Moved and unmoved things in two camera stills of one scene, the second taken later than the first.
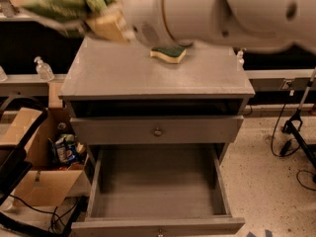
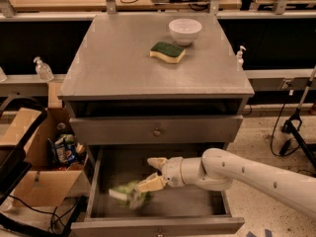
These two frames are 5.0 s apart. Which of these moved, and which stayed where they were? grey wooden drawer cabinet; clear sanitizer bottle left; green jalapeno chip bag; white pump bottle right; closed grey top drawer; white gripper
Moved: white gripper; green jalapeno chip bag
Stayed: clear sanitizer bottle left; closed grey top drawer; grey wooden drawer cabinet; white pump bottle right
